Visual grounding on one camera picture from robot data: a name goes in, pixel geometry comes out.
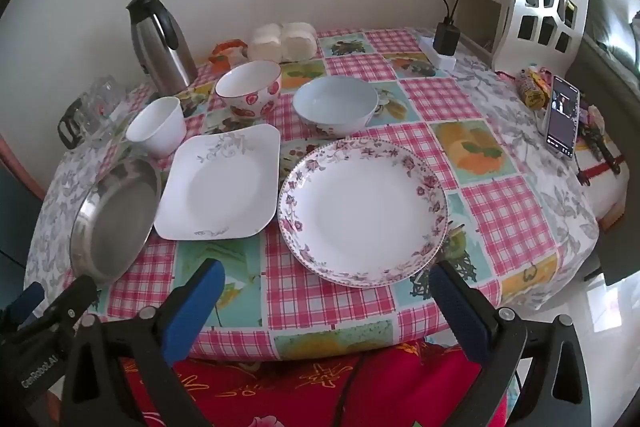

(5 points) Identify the square white plate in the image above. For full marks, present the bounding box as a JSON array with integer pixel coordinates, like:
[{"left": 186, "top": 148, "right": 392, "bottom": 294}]
[{"left": 153, "top": 124, "right": 281, "bottom": 240}]

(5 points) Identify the key bunch with red strap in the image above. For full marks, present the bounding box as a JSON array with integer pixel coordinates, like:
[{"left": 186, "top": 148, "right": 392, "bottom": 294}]
[{"left": 575, "top": 127, "right": 623, "bottom": 182}]

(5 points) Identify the light blue bowl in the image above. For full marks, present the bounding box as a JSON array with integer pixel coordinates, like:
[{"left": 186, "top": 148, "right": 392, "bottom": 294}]
[{"left": 292, "top": 76, "right": 379, "bottom": 138}]

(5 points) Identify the pink checked fruit tablecloth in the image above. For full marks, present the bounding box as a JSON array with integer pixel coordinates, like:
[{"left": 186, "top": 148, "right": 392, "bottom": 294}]
[{"left": 24, "top": 26, "right": 601, "bottom": 360}]

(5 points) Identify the orange snack packet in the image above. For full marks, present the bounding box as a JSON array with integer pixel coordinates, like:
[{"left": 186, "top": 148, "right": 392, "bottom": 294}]
[{"left": 209, "top": 38, "right": 248, "bottom": 70}]

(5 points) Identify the strawberry print bowl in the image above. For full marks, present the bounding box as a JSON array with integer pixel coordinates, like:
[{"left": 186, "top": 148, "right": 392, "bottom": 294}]
[{"left": 215, "top": 60, "right": 282, "bottom": 118}]

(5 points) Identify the red floral cloth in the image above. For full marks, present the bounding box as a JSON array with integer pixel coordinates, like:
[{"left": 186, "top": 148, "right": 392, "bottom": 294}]
[{"left": 120, "top": 339, "right": 508, "bottom": 427}]

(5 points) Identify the yellow candy packet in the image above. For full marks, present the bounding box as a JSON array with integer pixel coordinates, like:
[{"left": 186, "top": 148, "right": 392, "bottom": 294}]
[{"left": 515, "top": 67, "right": 553, "bottom": 110}]

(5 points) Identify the smartphone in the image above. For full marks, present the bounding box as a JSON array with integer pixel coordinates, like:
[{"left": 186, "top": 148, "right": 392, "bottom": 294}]
[{"left": 544, "top": 76, "right": 581, "bottom": 160}]

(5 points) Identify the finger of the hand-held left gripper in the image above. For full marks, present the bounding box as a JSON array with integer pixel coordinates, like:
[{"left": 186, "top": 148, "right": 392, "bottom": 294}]
[
  {"left": 0, "top": 282, "right": 45, "bottom": 329},
  {"left": 17, "top": 276, "right": 98, "bottom": 339}
]

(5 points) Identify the black charger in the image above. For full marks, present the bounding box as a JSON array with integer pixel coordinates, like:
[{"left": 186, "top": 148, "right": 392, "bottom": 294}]
[{"left": 433, "top": 22, "right": 458, "bottom": 56}]

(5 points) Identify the round floral rim plate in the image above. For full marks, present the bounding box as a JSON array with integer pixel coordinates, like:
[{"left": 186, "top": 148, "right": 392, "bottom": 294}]
[{"left": 277, "top": 138, "right": 449, "bottom": 289}]

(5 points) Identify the dark furniture with pink edge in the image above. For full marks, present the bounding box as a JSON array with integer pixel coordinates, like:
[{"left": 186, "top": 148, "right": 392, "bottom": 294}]
[{"left": 0, "top": 132, "right": 48, "bottom": 308}]

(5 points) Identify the stainless steel plate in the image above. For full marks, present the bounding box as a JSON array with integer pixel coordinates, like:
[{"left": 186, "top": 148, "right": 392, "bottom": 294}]
[{"left": 69, "top": 157, "right": 163, "bottom": 286}]

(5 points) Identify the glass pitcher with black handle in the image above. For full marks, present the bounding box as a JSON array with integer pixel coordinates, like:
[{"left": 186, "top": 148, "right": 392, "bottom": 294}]
[{"left": 56, "top": 94, "right": 118, "bottom": 151}]

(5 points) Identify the small white bowl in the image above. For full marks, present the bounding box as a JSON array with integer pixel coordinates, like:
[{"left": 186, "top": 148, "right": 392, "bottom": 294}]
[{"left": 125, "top": 96, "right": 183, "bottom": 159}]

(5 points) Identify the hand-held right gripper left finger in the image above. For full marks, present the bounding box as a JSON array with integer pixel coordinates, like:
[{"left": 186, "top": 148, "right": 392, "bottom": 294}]
[{"left": 60, "top": 258, "right": 226, "bottom": 427}]

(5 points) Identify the stainless steel thermos jug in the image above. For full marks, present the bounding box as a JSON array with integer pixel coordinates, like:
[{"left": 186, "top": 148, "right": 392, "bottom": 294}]
[{"left": 125, "top": 0, "right": 199, "bottom": 94}]

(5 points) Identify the pack of white paper rolls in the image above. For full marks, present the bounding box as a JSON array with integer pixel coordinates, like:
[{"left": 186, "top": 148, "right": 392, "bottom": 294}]
[{"left": 248, "top": 22, "right": 317, "bottom": 62}]

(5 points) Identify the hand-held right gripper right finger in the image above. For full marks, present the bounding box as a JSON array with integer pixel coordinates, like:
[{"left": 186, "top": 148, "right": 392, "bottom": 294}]
[{"left": 429, "top": 261, "right": 588, "bottom": 427}]

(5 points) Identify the clear glass cup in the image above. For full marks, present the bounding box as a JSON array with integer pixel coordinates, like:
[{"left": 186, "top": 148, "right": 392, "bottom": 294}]
[{"left": 87, "top": 75, "right": 128, "bottom": 112}]

